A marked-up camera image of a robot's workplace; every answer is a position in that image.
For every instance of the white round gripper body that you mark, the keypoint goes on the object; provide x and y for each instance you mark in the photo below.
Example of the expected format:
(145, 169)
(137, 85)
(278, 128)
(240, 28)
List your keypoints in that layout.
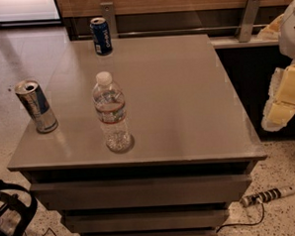
(291, 33)

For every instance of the left metal bracket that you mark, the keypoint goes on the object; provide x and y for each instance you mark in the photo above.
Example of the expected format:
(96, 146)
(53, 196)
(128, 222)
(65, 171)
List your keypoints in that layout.
(108, 12)

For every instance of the metal bracket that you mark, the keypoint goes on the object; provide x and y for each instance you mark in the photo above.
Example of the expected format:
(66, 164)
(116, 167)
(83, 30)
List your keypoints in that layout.
(108, 12)
(246, 24)

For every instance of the grey drawer cabinet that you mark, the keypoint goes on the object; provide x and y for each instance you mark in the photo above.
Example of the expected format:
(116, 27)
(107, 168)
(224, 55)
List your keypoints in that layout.
(194, 147)

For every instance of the silver blue red bull can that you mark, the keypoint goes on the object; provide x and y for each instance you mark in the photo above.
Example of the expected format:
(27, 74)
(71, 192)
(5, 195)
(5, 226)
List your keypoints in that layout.
(36, 104)

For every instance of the clear plastic water bottle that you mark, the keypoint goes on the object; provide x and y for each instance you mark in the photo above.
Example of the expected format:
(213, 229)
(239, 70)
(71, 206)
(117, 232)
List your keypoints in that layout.
(109, 103)

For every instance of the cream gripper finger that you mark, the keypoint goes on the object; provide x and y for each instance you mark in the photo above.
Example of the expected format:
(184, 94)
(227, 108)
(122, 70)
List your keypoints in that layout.
(271, 31)
(280, 106)

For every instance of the blue pepsi can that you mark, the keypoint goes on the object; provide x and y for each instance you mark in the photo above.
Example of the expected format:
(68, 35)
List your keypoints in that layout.
(101, 36)

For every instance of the right metal bracket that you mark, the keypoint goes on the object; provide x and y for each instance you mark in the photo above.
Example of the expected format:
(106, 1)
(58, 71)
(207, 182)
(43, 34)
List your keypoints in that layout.
(246, 24)

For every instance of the black chair base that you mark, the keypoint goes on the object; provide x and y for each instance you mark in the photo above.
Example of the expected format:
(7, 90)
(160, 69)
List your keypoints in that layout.
(15, 215)

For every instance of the white power strip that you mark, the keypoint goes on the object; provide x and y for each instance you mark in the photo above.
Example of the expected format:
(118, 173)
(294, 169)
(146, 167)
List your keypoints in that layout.
(267, 196)

